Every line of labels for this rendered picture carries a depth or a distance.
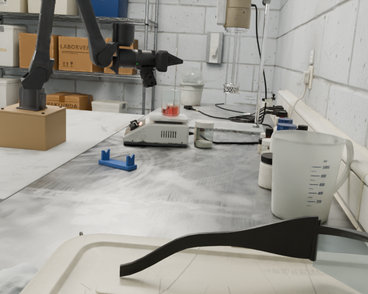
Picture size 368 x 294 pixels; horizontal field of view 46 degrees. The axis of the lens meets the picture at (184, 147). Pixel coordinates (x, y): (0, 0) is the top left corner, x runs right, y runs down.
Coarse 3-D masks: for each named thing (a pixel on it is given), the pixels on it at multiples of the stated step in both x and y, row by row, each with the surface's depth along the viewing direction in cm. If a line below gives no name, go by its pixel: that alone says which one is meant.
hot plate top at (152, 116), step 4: (152, 116) 134; (156, 116) 135; (160, 116) 135; (180, 116) 138; (184, 116) 138; (152, 120) 131; (156, 120) 131; (160, 120) 131; (164, 120) 132; (168, 120) 132; (172, 120) 132; (176, 120) 132; (180, 120) 132; (184, 120) 132
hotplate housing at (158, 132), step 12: (132, 132) 132; (144, 132) 131; (156, 132) 132; (168, 132) 132; (180, 132) 132; (192, 132) 141; (132, 144) 132; (144, 144) 132; (156, 144) 133; (168, 144) 133; (180, 144) 133
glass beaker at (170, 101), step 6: (162, 90) 134; (168, 90) 139; (162, 96) 135; (168, 96) 133; (174, 96) 133; (162, 102) 135; (168, 102) 134; (174, 102) 134; (162, 108) 135; (168, 108) 134; (174, 108) 134; (162, 114) 135; (168, 114) 134; (174, 114) 135
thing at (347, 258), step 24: (312, 216) 28; (192, 240) 28; (216, 240) 28; (240, 240) 28; (264, 240) 28; (288, 240) 29; (312, 240) 29; (336, 240) 28; (360, 240) 27; (120, 264) 28; (144, 264) 28; (336, 264) 28; (360, 264) 27; (360, 288) 27
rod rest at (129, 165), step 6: (102, 150) 108; (108, 150) 110; (102, 156) 108; (108, 156) 110; (126, 156) 104; (132, 156) 106; (102, 162) 108; (108, 162) 107; (114, 162) 107; (120, 162) 108; (126, 162) 105; (132, 162) 106; (120, 168) 105; (126, 168) 104; (132, 168) 105
